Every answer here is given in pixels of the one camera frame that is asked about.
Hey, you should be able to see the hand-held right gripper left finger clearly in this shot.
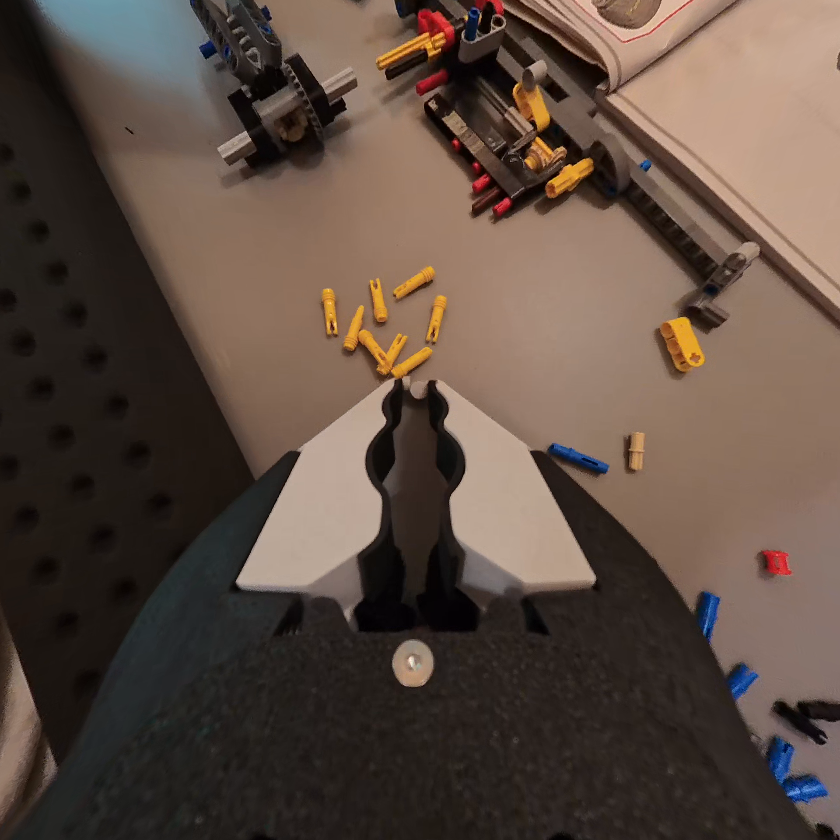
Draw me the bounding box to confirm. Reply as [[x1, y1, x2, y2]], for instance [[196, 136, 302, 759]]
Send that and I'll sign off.
[[236, 379, 403, 618]]

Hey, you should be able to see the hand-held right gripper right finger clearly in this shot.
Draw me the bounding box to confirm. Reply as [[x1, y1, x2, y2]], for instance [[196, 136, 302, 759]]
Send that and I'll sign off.
[[427, 381, 597, 611]]

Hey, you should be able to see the group of yellow lego pins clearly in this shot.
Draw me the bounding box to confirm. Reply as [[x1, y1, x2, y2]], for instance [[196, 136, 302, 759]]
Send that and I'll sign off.
[[322, 266, 448, 380]]

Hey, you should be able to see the heap of small lego pieces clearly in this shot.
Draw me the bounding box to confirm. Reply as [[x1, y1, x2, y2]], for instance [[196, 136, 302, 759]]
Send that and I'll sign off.
[[696, 550, 840, 840]]

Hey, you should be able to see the grey lego gear assembly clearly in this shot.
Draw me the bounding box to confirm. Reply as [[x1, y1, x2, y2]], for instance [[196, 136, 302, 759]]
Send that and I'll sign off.
[[190, 0, 358, 168]]

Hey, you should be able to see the lego instruction booklet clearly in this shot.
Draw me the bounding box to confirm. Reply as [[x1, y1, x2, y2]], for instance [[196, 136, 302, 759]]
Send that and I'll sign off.
[[502, 0, 840, 322]]

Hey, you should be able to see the dark grey lego elbow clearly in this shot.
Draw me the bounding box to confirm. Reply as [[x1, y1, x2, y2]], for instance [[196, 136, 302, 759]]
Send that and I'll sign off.
[[686, 292, 731, 328]]

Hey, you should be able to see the blue lego pin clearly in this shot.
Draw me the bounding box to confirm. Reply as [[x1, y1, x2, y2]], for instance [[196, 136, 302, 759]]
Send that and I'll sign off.
[[548, 443, 610, 475]]

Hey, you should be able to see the yellow lego connector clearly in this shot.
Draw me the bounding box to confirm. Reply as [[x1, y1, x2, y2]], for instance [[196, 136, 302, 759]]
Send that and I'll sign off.
[[659, 317, 706, 373]]

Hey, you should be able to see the long lego chassis assembly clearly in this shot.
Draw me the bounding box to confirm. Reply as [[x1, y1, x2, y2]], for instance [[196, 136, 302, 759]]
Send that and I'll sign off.
[[376, 0, 761, 296]]

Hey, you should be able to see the black perforated foam pad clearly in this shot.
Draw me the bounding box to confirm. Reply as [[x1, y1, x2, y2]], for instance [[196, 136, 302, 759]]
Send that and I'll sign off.
[[0, 0, 253, 762]]

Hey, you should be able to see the person's white shirt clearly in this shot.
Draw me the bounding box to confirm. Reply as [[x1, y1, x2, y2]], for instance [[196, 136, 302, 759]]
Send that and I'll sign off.
[[0, 610, 56, 840]]

